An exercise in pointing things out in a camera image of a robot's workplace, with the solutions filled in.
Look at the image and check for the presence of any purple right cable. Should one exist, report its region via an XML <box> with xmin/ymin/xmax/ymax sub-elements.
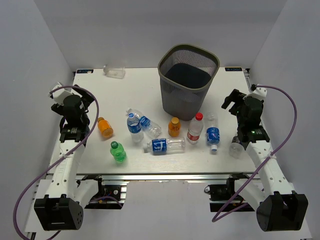
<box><xmin>211</xmin><ymin>84</ymin><xmax>298</xmax><ymax>223</ymax></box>

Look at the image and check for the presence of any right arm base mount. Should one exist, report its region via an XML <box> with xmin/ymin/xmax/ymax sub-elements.
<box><xmin>203</xmin><ymin>173</ymin><xmax>254</xmax><ymax>213</ymax></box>

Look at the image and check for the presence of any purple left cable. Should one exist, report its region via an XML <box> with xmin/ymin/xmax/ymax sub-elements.
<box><xmin>12</xmin><ymin>85</ymin><xmax>100</xmax><ymax>240</ymax></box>

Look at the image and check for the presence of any orange juice bottle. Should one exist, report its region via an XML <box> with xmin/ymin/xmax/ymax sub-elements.
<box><xmin>97</xmin><ymin>117</ymin><xmax>114</xmax><ymax>139</ymax></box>
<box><xmin>168</xmin><ymin>117</ymin><xmax>181</xmax><ymax>138</ymax></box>

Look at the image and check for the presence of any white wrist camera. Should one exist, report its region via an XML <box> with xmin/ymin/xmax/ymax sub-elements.
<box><xmin>244</xmin><ymin>84</ymin><xmax>267</xmax><ymax>101</ymax></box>
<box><xmin>48</xmin><ymin>82</ymin><xmax>72</xmax><ymax>106</ymax></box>

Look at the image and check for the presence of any red cap water bottle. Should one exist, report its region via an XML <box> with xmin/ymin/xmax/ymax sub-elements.
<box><xmin>187</xmin><ymin>112</ymin><xmax>204</xmax><ymax>144</ymax></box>

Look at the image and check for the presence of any blue label bottle front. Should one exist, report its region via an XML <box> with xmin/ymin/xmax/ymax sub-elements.
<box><xmin>143</xmin><ymin>137</ymin><xmax>186</xmax><ymax>155</ymax></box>

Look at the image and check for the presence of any blue label bottle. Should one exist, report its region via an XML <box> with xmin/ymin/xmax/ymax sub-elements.
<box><xmin>143</xmin><ymin>137</ymin><xmax>186</xmax><ymax>155</ymax></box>
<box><xmin>126</xmin><ymin>108</ymin><xmax>162</xmax><ymax>139</ymax></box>
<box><xmin>205</xmin><ymin>112</ymin><xmax>220</xmax><ymax>153</ymax></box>
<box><xmin>127</xmin><ymin>113</ymin><xmax>144</xmax><ymax>143</ymax></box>

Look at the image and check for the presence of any purple cable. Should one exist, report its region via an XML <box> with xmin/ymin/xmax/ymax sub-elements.
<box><xmin>211</xmin><ymin>84</ymin><xmax>298</xmax><ymax>223</ymax></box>
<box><xmin>12</xmin><ymin>85</ymin><xmax>100</xmax><ymax>240</ymax></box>

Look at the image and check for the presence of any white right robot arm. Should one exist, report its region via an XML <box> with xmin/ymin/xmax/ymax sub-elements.
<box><xmin>221</xmin><ymin>86</ymin><xmax>309</xmax><ymax>232</ymax></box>

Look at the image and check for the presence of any blue table sticker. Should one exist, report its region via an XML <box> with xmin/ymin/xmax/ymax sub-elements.
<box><xmin>76</xmin><ymin>69</ymin><xmax>94</xmax><ymax>74</ymax></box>
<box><xmin>224</xmin><ymin>67</ymin><xmax>243</xmax><ymax>72</ymax></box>

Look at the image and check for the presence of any green plastic bottle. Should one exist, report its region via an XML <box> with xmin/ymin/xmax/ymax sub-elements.
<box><xmin>110</xmin><ymin>141</ymin><xmax>127</xmax><ymax>163</ymax></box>

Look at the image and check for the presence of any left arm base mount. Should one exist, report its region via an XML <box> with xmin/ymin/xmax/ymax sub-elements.
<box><xmin>75</xmin><ymin>175</ymin><xmax>129</xmax><ymax>210</ymax></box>

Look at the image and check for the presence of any clear bottle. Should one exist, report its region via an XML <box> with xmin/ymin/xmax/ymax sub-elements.
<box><xmin>103</xmin><ymin>64</ymin><xmax>126</xmax><ymax>79</ymax></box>
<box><xmin>229</xmin><ymin>135</ymin><xmax>244</xmax><ymax>159</ymax></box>

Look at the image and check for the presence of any grey mesh waste bin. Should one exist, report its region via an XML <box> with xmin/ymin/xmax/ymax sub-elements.
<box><xmin>157</xmin><ymin>44</ymin><xmax>220</xmax><ymax>121</ymax></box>

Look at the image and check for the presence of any right blue table sticker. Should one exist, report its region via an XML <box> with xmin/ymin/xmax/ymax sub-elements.
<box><xmin>224</xmin><ymin>67</ymin><xmax>243</xmax><ymax>72</ymax></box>

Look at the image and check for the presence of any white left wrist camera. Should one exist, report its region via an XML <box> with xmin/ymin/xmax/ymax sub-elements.
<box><xmin>48</xmin><ymin>82</ymin><xmax>72</xmax><ymax>106</ymax></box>

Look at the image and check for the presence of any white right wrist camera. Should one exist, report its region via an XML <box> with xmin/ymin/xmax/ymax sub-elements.
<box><xmin>244</xmin><ymin>84</ymin><xmax>267</xmax><ymax>101</ymax></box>

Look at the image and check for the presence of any left blue table sticker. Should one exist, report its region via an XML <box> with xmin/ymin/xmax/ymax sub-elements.
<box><xmin>76</xmin><ymin>69</ymin><xmax>94</xmax><ymax>74</ymax></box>

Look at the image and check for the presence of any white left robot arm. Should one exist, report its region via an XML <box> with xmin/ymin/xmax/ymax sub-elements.
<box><xmin>34</xmin><ymin>82</ymin><xmax>106</xmax><ymax>231</ymax></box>

